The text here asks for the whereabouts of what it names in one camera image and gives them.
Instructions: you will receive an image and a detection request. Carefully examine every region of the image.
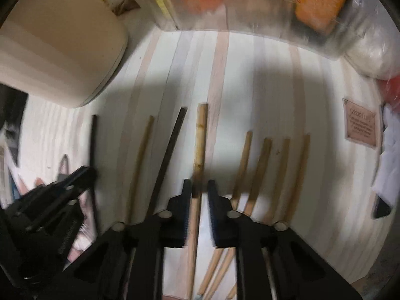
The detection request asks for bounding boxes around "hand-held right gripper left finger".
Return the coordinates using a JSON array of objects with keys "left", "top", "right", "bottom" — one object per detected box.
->
[{"left": 40, "top": 179, "right": 193, "bottom": 300}]

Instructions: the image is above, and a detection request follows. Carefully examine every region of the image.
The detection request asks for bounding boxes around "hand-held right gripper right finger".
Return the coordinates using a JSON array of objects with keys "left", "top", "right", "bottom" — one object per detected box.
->
[{"left": 208, "top": 179, "right": 365, "bottom": 300}]

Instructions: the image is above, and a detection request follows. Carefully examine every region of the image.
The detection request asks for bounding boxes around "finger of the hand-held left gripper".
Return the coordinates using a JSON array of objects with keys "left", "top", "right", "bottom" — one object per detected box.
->
[{"left": 56, "top": 165, "right": 97, "bottom": 195}]

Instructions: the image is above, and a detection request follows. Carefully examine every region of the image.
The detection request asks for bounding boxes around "black chopstick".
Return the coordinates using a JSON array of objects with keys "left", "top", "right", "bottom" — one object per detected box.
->
[
  {"left": 90, "top": 114, "right": 100, "bottom": 236},
  {"left": 146, "top": 108, "right": 187, "bottom": 217}
]

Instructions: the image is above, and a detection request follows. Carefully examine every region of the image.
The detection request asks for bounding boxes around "wooden chopstick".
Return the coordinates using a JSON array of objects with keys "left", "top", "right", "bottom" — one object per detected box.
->
[
  {"left": 226, "top": 139, "right": 291, "bottom": 300},
  {"left": 126, "top": 115, "right": 155, "bottom": 225},
  {"left": 203, "top": 137, "right": 273, "bottom": 300},
  {"left": 197, "top": 131, "right": 253, "bottom": 296},
  {"left": 283, "top": 134, "right": 311, "bottom": 225}
]

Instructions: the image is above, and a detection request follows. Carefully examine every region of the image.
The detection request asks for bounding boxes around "beige utensil holder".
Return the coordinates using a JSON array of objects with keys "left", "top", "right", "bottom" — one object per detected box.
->
[{"left": 0, "top": 0, "right": 129, "bottom": 109}]

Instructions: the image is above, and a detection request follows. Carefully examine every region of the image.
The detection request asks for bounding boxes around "brown label card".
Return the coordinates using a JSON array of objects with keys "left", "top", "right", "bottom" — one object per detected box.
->
[{"left": 342, "top": 97, "right": 381, "bottom": 148}]

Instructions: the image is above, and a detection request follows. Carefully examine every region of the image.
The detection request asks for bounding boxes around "white paper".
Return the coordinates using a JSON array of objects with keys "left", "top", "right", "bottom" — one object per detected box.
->
[{"left": 371, "top": 105, "right": 400, "bottom": 201}]

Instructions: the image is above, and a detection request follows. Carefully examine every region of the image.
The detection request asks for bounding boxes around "clear plastic container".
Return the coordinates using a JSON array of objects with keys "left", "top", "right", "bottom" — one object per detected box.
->
[{"left": 137, "top": 0, "right": 360, "bottom": 61}]

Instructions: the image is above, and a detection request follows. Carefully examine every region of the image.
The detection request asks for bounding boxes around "white plastic bag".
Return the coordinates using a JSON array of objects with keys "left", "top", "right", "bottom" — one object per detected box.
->
[{"left": 344, "top": 15, "right": 400, "bottom": 81}]

